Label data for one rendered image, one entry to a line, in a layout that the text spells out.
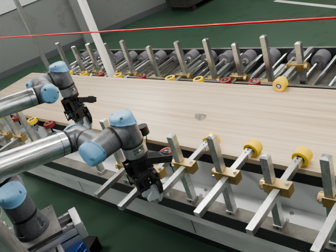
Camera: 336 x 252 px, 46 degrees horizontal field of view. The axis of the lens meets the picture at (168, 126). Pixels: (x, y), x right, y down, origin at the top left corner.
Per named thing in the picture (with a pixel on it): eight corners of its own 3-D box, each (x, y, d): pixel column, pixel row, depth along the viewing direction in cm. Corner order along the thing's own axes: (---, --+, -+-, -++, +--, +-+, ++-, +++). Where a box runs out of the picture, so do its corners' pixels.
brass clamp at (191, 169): (192, 175, 195) (190, 167, 193) (172, 170, 204) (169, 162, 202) (199, 167, 199) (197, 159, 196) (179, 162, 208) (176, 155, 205)
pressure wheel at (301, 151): (300, 150, 175) (287, 155, 181) (312, 164, 175) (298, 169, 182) (306, 142, 178) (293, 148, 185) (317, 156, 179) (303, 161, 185)
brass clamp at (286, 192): (289, 199, 162) (287, 190, 160) (259, 192, 171) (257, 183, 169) (295, 190, 166) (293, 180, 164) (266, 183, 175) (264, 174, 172)
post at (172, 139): (196, 209, 214) (170, 136, 191) (191, 208, 216) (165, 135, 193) (200, 205, 216) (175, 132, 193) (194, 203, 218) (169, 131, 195)
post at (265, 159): (284, 241, 182) (266, 158, 159) (277, 238, 184) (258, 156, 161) (287, 235, 184) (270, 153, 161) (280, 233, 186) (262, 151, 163)
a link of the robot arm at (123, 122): (100, 119, 120) (122, 105, 124) (113, 148, 126) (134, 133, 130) (114, 124, 114) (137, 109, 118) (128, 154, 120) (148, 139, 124)
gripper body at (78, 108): (68, 122, 185) (57, 99, 179) (80, 112, 190) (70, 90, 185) (78, 123, 180) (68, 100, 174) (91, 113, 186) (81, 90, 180)
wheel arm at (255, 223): (254, 236, 150) (252, 230, 148) (246, 234, 153) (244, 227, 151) (306, 158, 180) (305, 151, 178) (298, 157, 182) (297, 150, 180)
